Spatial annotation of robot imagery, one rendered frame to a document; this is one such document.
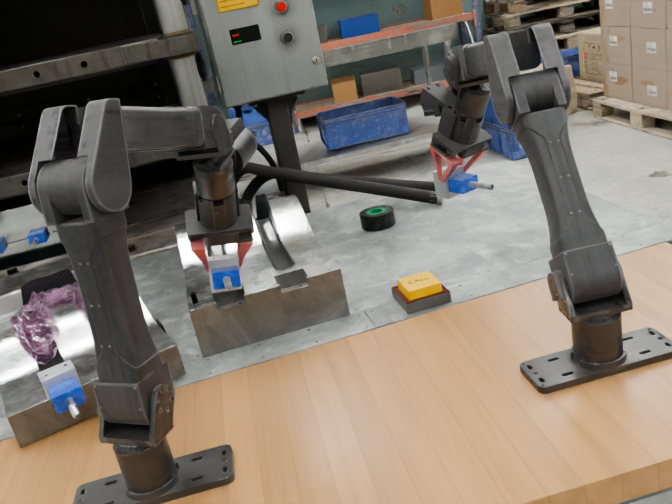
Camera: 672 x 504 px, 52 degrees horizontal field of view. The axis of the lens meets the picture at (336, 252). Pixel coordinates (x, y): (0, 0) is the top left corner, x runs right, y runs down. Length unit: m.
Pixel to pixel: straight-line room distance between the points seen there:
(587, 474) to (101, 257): 0.58
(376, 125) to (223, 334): 3.86
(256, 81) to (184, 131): 1.03
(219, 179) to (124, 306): 0.28
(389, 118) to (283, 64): 3.02
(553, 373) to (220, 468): 0.45
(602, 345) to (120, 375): 0.60
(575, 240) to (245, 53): 1.23
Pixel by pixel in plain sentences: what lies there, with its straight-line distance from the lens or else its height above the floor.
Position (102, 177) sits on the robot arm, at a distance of 0.78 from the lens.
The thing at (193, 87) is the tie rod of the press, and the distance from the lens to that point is 1.81.
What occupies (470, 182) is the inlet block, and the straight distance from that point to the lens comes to 1.35.
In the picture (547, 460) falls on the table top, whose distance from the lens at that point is 0.84.
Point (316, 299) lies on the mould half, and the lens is 1.17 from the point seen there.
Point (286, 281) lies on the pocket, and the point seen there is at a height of 0.87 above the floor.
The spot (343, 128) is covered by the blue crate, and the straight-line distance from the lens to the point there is 4.88.
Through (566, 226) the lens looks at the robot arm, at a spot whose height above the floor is 0.99.
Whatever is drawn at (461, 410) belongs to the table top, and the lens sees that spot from 0.93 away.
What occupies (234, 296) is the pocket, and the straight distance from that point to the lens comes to 1.20.
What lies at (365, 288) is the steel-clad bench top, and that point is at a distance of 1.29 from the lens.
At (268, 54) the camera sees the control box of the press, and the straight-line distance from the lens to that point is 1.95.
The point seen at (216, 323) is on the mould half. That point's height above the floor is 0.85.
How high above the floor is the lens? 1.33
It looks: 21 degrees down
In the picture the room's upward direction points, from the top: 12 degrees counter-clockwise
